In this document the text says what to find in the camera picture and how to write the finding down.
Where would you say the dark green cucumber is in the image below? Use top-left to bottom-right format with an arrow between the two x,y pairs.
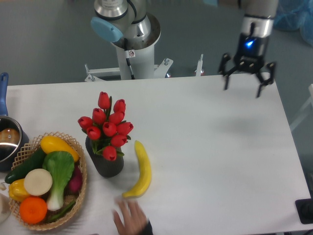
4,147 -> 46,184

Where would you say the yellow bell pepper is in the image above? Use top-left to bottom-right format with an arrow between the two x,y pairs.
9,179 -> 31,202

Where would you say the orange fruit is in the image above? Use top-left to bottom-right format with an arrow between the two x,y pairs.
19,196 -> 47,224

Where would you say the garlic clove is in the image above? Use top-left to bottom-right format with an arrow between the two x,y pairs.
0,183 -> 6,191

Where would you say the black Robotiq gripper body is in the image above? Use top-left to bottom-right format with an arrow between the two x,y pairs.
233,33 -> 269,73

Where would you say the black device at table edge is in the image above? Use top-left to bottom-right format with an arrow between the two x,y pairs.
295,198 -> 313,224

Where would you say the blue plastic bag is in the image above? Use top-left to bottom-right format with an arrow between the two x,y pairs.
274,0 -> 313,46

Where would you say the woven wicker basket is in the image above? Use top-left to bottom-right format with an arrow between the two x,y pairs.
9,132 -> 87,231

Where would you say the white frame at right edge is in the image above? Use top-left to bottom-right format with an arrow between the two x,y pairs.
290,84 -> 313,132

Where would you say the yellow squash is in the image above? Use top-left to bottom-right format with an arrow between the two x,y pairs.
40,136 -> 80,162

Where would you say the dark sleeve forearm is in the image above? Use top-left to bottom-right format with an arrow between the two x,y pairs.
138,220 -> 153,235

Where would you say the person's hand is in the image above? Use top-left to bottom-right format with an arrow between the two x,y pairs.
113,200 -> 148,235

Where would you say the green bok choy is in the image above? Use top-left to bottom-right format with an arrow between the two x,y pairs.
43,151 -> 74,211

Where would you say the dark grey ribbed vase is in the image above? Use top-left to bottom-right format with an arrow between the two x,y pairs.
85,137 -> 124,178

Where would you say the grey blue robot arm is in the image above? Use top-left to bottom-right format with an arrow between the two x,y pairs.
218,0 -> 279,97

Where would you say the purple red onion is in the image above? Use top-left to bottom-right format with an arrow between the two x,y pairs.
67,165 -> 83,193

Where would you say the yellow plastic banana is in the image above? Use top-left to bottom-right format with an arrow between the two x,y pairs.
122,141 -> 152,199

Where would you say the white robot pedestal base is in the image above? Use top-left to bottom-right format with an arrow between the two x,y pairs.
84,0 -> 204,82

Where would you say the white round radish slice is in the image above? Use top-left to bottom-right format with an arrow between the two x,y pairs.
24,168 -> 53,196

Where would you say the green chili pepper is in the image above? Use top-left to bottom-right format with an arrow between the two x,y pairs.
46,201 -> 76,223

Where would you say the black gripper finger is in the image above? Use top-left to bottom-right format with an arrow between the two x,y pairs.
255,62 -> 277,98
218,53 -> 238,90

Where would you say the blue handled saucepan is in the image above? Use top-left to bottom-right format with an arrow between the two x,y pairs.
0,72 -> 29,172

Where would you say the red tulip bouquet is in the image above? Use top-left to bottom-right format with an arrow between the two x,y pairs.
78,92 -> 134,162

